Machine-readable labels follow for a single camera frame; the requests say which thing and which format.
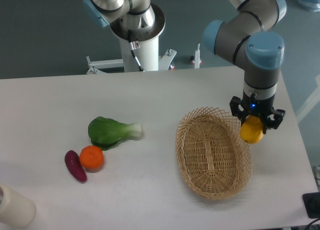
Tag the black device at table edge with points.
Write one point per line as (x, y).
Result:
(312, 204)

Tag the white metal base frame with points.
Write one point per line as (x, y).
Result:
(138, 57)

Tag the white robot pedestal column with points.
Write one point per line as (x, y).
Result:
(138, 36)

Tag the green bok choy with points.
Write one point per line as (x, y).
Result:
(107, 132)

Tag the orange tangerine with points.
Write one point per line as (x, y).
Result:
(91, 157)

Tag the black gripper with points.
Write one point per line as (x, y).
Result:
(263, 108)

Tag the woven wicker basket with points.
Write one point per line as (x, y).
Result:
(213, 159)

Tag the cream cylindrical bottle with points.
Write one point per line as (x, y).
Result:
(16, 210)

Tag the purple sweet potato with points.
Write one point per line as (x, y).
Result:
(72, 162)

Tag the yellow mango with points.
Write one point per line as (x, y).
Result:
(251, 130)

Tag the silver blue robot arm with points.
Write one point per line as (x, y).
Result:
(246, 41)

